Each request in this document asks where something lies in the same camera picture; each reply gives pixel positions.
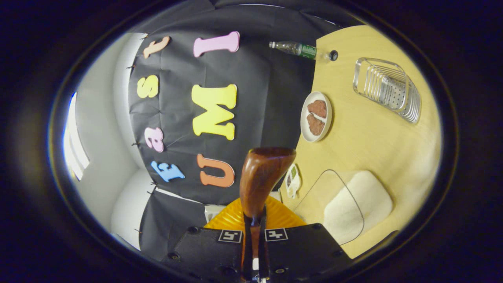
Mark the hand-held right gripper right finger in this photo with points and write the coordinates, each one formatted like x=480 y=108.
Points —
x=262 y=251

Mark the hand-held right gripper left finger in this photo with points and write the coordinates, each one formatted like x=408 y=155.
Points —
x=247 y=251

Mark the brown wooden spoon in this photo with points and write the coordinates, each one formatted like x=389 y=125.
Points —
x=261 y=177

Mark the white rice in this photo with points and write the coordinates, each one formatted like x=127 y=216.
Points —
x=353 y=212

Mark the white divided grain dish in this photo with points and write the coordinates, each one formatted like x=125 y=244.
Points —
x=293 y=181

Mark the white round plate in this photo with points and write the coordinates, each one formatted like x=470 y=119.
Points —
x=314 y=133

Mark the brown meat piece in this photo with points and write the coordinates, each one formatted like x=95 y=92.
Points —
x=315 y=125
x=317 y=108

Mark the black backdrop cloth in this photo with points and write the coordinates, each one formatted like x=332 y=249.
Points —
x=255 y=98

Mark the long ceiling light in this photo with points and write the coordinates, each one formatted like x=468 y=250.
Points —
x=76 y=145

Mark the green label water bottle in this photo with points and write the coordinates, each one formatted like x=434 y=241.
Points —
x=302 y=49

